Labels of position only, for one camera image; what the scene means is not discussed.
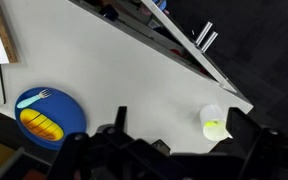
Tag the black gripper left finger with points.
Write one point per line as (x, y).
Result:
(121, 118)

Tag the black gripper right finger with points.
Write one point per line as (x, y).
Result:
(242, 128)

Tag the yellow marker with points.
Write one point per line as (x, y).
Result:
(211, 124)

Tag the white cup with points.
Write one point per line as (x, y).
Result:
(214, 115)

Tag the blue plate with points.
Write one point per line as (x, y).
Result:
(67, 113)

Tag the white drawer front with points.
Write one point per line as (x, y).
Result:
(184, 36)

